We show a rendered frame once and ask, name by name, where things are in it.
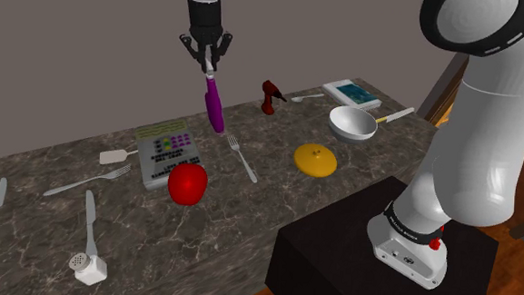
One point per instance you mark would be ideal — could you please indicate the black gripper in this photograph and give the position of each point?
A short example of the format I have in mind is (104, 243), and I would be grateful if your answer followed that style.
(205, 18)

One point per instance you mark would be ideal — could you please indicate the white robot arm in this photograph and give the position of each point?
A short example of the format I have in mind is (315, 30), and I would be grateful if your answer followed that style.
(479, 143)

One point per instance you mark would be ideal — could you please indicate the silver spoon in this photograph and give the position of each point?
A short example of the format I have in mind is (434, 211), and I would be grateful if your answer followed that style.
(306, 97)

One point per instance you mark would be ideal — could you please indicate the grey calculator with coloured buttons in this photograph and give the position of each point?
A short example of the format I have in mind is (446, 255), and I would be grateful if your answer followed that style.
(164, 151)

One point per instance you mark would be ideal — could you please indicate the silver fork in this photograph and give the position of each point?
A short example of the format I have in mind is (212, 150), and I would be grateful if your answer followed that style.
(243, 159)
(87, 181)

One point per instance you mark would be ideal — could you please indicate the red apple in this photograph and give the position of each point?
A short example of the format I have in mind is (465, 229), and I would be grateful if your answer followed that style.
(187, 183)

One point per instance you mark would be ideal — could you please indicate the white spatula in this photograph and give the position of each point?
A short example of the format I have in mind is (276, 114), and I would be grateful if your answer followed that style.
(112, 157)

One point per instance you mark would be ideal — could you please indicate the book with blue cover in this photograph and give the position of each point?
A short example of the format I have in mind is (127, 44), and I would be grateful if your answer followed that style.
(350, 93)

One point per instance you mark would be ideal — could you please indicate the yellow round lid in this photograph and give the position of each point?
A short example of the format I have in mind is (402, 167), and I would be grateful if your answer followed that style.
(314, 160)

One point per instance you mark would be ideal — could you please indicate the white bowl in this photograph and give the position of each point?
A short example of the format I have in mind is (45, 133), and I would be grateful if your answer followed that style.
(351, 123)

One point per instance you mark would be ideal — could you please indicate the brown wooden door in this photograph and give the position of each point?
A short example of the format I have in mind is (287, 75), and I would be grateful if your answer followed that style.
(444, 91)

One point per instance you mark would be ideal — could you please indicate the black robot stand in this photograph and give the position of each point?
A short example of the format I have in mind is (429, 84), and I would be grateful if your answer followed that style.
(328, 256)

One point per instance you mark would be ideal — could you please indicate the white salt shaker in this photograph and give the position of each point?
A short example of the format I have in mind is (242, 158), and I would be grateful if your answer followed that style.
(90, 270)

